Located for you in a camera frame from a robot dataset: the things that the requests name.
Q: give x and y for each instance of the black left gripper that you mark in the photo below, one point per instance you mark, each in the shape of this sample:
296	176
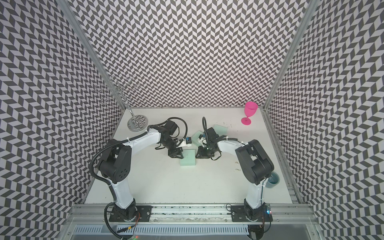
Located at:
176	153

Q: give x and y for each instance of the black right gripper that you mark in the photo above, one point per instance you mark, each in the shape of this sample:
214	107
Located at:
202	155

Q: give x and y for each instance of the mint drawer-style jewelry box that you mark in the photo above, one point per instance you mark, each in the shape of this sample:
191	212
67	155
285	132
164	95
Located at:
220	130

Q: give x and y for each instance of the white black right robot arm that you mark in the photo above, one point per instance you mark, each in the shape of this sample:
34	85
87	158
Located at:
255	163

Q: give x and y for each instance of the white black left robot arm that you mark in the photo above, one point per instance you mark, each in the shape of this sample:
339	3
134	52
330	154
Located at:
112	164

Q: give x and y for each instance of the pink plastic wine glass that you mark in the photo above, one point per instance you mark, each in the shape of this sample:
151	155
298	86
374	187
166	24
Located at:
250	110

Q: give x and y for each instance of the grey-blue small bowl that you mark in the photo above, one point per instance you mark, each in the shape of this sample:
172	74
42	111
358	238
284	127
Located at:
273	180

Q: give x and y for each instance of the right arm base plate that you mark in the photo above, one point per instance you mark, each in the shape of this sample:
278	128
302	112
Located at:
250	214

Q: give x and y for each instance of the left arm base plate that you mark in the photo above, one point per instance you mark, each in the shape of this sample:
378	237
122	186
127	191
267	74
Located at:
130	214

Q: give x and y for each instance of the aluminium front rail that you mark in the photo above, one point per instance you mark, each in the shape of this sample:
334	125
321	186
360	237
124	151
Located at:
193	222

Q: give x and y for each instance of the aluminium left corner post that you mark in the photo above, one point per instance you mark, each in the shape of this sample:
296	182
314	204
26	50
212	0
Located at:
73	21

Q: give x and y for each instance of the aluminium corner post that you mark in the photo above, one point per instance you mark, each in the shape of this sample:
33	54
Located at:
308	15
73	21

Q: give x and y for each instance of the aluminium right corner post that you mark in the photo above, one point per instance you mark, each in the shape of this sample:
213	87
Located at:
308	15

